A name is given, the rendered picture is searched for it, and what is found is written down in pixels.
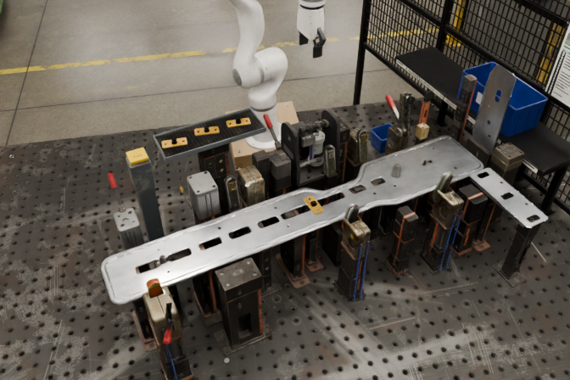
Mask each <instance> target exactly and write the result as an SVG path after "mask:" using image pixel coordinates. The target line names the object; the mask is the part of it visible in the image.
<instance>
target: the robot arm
mask: <svg viewBox="0 0 570 380"><path fill-rule="evenodd" d="M228 1H230V2H231V3H232V5H233V7H234V8H235V10H236V14H237V22H238V27H239V33H240V37H239V43H238V46H237V51H236V54H235V57H234V60H233V65H232V75H233V78H234V81H235V82H236V83H237V84H238V85H239V86H240V87H242V88H250V90H249V93H248V102H249V108H251V109H252V110H253V111H254V112H255V113H256V114H257V116H258V117H259V118H260V120H261V121H262V122H263V124H264V125H265V126H266V132H263V133H261V134H258V135H254V136H252V137H247V138H245V141H246V143H247V144H248V145H249V146H250V147H252V148H257V149H263V150H266V149H272V148H275V144H274V143H275V141H274V139H273V136H272V134H271V131H270V129H268V127H267V125H266V123H265V120H264V117H263V115H264V114H268V115H269V118H270V120H271V123H272V125H273V127H272V128H273V130H274V132H275V134H276V137H277V140H278V141H280V142H281V125H282V124H280V123H278V119H277V97H276V93H277V89H278V88H279V87H280V85H281V83H282V81H283V79H284V77H285V75H286V73H287V70H288V60H287V57H286V55H285V53H284V52H283V51H282V50H281V49H280V48H278V47H269V48H266V49H264V50H261V51H259V52H257V53H256V50H257V48H258V46H259V45H260V43H261V42H262V39H263V36H264V33H265V21H264V15H263V10H262V7H261V5H260V4H259V2H258V1H256V0H228ZM325 2H326V0H299V8H298V17H297V28H298V30H299V33H300V34H299V45H300V46H301V45H304V44H307V43H308V39H309V40H313V43H314V47H313V58H314V59H315V58H319V57H321V56H322V47H323V45H324V44H325V41H326V38H325V35H324V9H323V7H324V4H325ZM316 35H318V36H317V37H316ZM316 39H319V42H318V43H316Z"/></svg>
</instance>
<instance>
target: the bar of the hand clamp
mask: <svg viewBox="0 0 570 380"><path fill-rule="evenodd" d="M414 101H415V98H414V97H412V96H411V93H410V92H408V91H407V92H402V93H401V94H400V113H399V128H400V129H401V130H402V137H403V130H404V125H405V128H406V132H405V134H407V135H409V130H410V116H411V104H412V103H414Z"/></svg>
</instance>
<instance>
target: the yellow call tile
mask: <svg viewBox="0 0 570 380"><path fill-rule="evenodd" d="M126 156H127V158H128V159H129V161H130V163H131V165H134V164H137V163H140V162H143V161H145V160H148V156H147V154H146V152H145V150H144V148H138V149H135V150H132V151H129V152H126Z"/></svg>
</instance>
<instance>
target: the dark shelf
mask: <svg viewBox="0 0 570 380"><path fill-rule="evenodd" d="M394 62H395V63H396V64H398V65H399V66H400V67H402V68H403V69H404V70H406V71H407V72H408V73H410V74H411V75H412V76H414V77H415V78H416V79H417V80H419V81H420V82H421V83H422V84H423V85H424V86H426V87H427V88H428V89H430V90H432V91H433V93H435V94H436V95H437V96H438V97H440V98H441V99H443V100H444V101H445V102H446V103H447V104H448V105H449V106H451V107H452V108H453V109H456V107H457V106H456V105H455V104H456V101H459V99H458V98H457V95H458V92H459V88H460V84H461V78H462V75H463V74H462V71H463V70H465V69H464V68H463V67H462V66H460V65H459V64H457V63H456V62H455V61H454V60H452V59H450V58H449V57H448V56H446V55H445V54H443V53H441V52H440V51H439V50H438V49H437V48H435V47H434V46H431V47H425V48H423V49H419V50H416V51H413V52H409V53H404V54H401V55H398V56H395V58H394ZM476 118H477V114H476V113H475V112H474V111H473V110H471V109H469V113H468V116H467V120H469V121H470V122H472V123H473V124H475V120H476ZM497 143H498V144H499V145H500V146H501V145H503V144H506V143H512V144H513V145H514V146H516V147H517V148H519V149H520V150H521V151H523V152H524V156H523V161H522V163H523V164H524V165H526V166H527V167H528V168H529V169H530V170H531V171H533V172H534V173H535V174H536V175H538V176H539V177H542V176H546V175H548V174H550V173H552V172H554V171H557V170H560V169H562V168H564V167H567V166H569V165H570V142H568V141H567V140H565V139H564V138H562V137H561V136H559V135H558V134H556V133H555V132H553V131H552V130H551V129H550V128H548V127H547V126H545V125H544V124H542V123H541V122H540V121H539V123H538V125H537V126H536V127H535V128H532V129H529V130H526V131H523V132H520V133H518V134H515V135H513V136H510V137H506V136H504V135H503V134H502V133H500V136H499V139H498V141H497Z"/></svg>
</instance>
